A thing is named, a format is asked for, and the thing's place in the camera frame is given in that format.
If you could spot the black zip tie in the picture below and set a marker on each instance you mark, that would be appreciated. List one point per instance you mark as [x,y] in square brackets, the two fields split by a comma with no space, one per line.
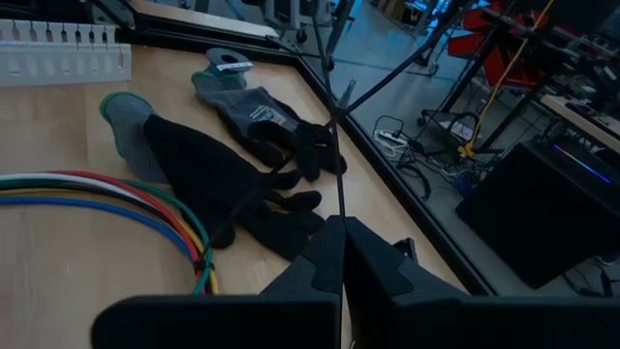
[339,169]

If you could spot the large black box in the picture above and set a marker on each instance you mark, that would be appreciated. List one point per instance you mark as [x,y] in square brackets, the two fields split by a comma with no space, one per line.
[533,218]

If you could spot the black tape roll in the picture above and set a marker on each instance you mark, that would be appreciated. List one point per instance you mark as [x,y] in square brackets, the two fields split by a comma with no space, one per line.
[212,60]

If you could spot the black aluminium table frame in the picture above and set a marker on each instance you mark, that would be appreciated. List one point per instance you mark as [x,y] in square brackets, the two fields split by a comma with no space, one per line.
[408,194]

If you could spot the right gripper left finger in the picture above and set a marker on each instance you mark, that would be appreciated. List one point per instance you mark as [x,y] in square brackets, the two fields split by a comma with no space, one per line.
[290,320]

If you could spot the white power strip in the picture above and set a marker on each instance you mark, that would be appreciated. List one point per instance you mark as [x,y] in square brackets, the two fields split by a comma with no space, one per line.
[390,137]

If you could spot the red storage bins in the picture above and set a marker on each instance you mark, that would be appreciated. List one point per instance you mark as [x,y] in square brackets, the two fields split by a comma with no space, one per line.
[513,72]

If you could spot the black grey work glove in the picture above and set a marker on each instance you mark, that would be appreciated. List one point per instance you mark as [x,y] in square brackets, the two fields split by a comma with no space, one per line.
[194,165]

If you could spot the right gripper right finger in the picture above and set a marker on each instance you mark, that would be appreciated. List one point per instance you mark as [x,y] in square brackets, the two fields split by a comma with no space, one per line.
[436,325]

